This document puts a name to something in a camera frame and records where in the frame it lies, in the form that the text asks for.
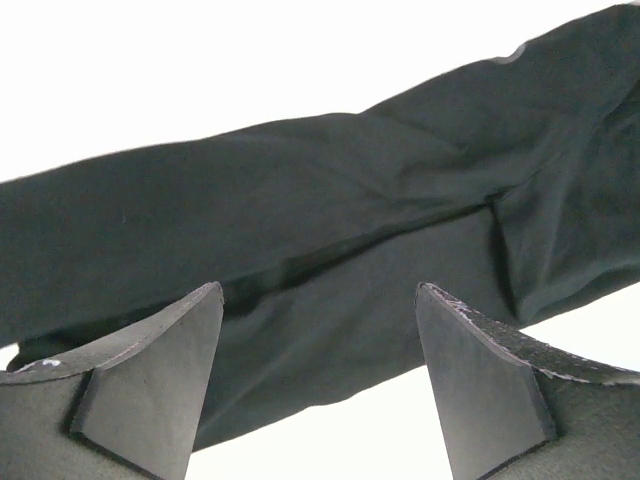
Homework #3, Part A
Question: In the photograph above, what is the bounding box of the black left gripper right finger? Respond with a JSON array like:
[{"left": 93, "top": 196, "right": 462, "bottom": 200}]
[{"left": 415, "top": 283, "right": 639, "bottom": 480}]

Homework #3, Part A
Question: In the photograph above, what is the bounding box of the black daisy print t-shirt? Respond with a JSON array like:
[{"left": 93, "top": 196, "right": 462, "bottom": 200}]
[{"left": 1, "top": 4, "right": 639, "bottom": 449}]

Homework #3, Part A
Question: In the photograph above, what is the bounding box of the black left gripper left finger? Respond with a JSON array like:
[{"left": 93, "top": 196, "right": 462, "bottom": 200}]
[{"left": 1, "top": 283, "right": 223, "bottom": 479}]

